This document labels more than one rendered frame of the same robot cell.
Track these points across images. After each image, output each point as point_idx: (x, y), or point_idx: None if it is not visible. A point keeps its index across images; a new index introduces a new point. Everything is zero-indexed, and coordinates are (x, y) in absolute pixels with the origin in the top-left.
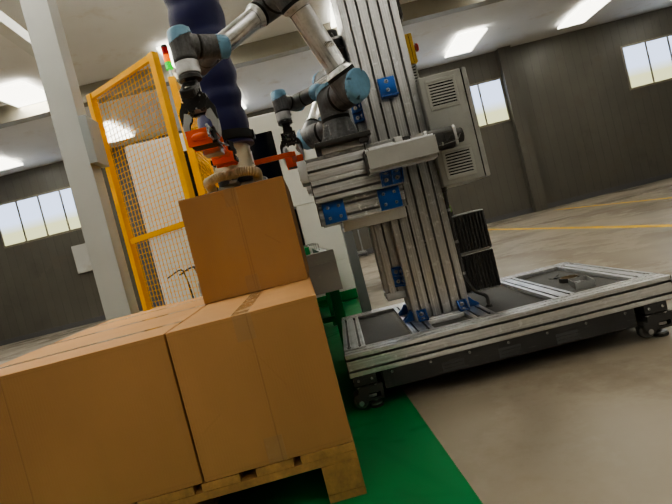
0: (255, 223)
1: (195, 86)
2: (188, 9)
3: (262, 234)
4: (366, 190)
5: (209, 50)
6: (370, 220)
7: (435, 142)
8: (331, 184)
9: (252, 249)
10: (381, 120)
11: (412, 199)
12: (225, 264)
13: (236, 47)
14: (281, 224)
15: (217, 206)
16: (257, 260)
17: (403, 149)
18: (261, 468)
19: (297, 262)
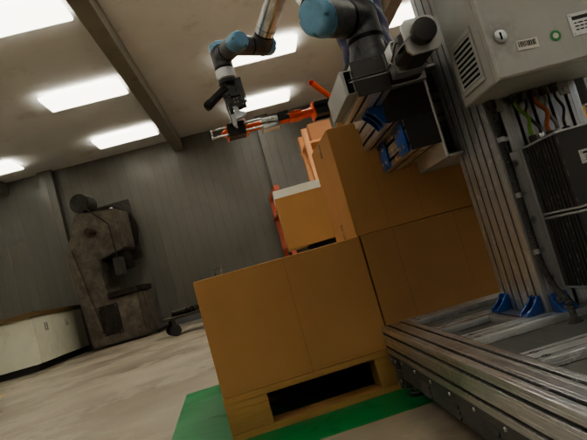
0: (330, 176)
1: (210, 98)
2: None
3: (334, 188)
4: (376, 135)
5: (225, 54)
6: (428, 161)
7: (341, 83)
8: (363, 128)
9: (335, 201)
10: (422, 10)
11: (465, 125)
12: (333, 212)
13: (277, 13)
14: (336, 179)
15: (319, 160)
16: (339, 212)
17: (335, 96)
18: None
19: (349, 218)
